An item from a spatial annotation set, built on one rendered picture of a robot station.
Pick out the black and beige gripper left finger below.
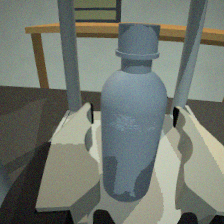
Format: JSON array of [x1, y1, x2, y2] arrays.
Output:
[[0, 103, 101, 224]]

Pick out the grey shelving unit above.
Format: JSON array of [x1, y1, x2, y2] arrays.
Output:
[[52, 0, 208, 224]]

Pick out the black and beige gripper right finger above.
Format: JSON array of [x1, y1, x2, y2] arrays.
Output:
[[173, 106, 224, 224]]

